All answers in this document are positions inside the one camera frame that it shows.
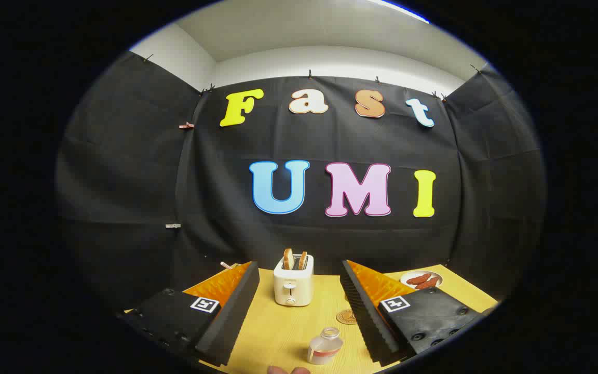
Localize white round plate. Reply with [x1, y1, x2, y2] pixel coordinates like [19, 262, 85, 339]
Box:
[400, 271, 443, 289]

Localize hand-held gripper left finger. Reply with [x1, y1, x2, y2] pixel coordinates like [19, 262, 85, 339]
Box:
[116, 261, 260, 370]

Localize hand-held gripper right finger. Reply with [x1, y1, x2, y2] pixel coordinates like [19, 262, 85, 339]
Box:
[341, 260, 498, 365]

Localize white toaster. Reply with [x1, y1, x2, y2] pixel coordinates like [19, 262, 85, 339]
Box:
[273, 253, 315, 307]

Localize black backdrop cloth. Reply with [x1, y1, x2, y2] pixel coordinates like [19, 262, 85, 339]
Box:
[55, 50, 546, 312]

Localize clear juice bottle pink label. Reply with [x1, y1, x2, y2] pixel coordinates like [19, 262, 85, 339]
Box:
[307, 327, 344, 365]

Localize wooden table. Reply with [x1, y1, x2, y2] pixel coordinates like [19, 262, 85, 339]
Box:
[123, 262, 499, 374]

